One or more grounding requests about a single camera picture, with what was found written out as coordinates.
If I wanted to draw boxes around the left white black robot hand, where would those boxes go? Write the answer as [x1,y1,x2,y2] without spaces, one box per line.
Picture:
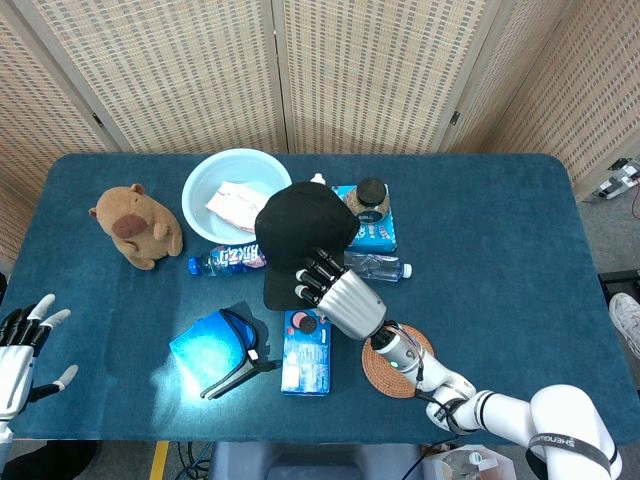
[0,293,80,421]

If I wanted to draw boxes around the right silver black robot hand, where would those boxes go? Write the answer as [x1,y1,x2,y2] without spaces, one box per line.
[293,246,389,341]

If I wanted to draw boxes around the black baseball cap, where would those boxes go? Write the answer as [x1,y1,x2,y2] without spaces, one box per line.
[253,181,361,312]

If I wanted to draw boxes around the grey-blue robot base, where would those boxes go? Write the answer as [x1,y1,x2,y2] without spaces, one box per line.
[207,441,426,480]

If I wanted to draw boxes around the clear white-capped water bottle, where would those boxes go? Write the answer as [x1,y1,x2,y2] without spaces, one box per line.
[343,251,413,284]

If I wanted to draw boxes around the long blue Oreo box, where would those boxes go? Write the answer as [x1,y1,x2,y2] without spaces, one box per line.
[279,309,334,397]

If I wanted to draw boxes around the blue cookie box under jar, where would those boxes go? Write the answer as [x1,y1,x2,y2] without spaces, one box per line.
[330,184,399,253]

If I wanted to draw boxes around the round woven rattan coaster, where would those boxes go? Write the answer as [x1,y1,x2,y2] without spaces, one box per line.
[361,323,436,399]

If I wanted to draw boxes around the glass jar with black lid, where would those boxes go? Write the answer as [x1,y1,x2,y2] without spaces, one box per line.
[348,177,391,221]

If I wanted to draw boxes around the pink white snack packet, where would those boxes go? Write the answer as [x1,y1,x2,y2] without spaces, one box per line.
[204,180,271,234]

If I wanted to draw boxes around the light blue plastic basin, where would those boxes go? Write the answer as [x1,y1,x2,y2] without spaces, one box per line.
[181,148,295,240]

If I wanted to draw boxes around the brown capybara plush toy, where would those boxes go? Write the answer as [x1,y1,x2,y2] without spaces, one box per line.
[88,182,184,271]

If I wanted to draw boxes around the clear plastic cup with lid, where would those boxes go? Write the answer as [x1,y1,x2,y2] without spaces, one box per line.
[442,447,519,480]

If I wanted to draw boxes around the woven folding screen panel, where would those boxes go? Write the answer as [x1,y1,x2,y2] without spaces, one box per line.
[0,0,121,261]
[272,0,506,155]
[442,0,640,201]
[9,0,296,155]

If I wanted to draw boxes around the black floor stand base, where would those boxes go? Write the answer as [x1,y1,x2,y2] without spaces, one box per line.
[598,269,640,301]

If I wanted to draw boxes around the white sneaker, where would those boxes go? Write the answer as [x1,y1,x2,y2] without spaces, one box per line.
[608,292,640,359]

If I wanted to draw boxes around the white power strip with plugs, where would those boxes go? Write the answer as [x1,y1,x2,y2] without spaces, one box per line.
[597,157,640,201]

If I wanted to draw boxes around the blue pouch with black strap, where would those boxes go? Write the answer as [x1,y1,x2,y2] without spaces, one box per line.
[168,308,284,401]

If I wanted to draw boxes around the bundle of blue black cables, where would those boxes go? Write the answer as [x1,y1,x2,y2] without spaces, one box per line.
[177,441,214,480]

